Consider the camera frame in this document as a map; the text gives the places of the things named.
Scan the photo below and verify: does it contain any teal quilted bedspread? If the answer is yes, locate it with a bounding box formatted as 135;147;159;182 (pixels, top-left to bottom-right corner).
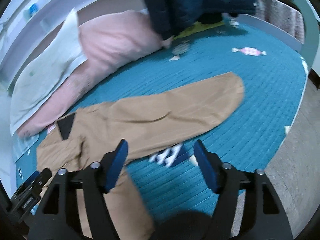
17;24;308;222

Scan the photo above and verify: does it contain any striped teal blanket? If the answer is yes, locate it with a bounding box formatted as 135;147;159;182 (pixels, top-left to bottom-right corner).
12;132;39;162

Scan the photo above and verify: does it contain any white pillow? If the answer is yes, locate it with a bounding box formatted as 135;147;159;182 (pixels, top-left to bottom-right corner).
10;9;87;135

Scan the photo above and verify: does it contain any pink folded duvet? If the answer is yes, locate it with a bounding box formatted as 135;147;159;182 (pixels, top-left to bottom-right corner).
17;10;163;138

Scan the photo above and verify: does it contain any navy and yellow puffer jacket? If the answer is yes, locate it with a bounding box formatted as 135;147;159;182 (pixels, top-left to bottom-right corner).
144;0;256;40

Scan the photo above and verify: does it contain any pink patterned cloth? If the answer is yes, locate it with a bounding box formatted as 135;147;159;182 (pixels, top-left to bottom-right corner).
254;0;305;43

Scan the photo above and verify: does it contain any lavender headboard shelf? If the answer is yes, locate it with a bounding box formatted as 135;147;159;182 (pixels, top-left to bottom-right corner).
0;0;141;91

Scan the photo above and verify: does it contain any blue box on shelf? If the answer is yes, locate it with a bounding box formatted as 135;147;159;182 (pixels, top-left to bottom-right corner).
27;3;39;17

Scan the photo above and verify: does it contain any mint green bed frame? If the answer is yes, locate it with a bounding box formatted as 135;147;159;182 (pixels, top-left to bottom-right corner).
238;0;319;75

